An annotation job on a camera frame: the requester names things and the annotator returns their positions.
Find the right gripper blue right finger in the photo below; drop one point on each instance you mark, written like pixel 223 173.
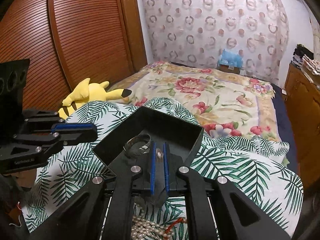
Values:
pixel 166 167

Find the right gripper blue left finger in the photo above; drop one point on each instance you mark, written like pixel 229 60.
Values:
pixel 152 167

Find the silver metal bangle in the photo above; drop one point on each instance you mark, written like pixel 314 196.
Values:
pixel 137 146

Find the black square jewelry box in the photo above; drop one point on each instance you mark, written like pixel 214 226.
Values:
pixel 183 137

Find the person's left hand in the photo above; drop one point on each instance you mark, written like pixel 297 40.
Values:
pixel 24 180

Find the yellow pikachu plush toy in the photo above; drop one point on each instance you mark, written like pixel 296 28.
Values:
pixel 86 92

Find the floral bed blanket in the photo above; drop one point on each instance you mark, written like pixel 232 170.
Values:
pixel 223 103

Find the blue plush toy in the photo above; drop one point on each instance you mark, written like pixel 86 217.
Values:
pixel 229 62

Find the brown louvered wardrobe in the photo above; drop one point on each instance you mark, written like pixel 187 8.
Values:
pixel 67 41

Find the pink circle pattern curtain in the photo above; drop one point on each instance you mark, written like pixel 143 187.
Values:
pixel 195 32

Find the wooden cabinet counter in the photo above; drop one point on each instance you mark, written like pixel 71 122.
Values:
pixel 302 104

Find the stack of folded clothes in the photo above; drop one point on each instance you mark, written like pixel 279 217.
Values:
pixel 302 56

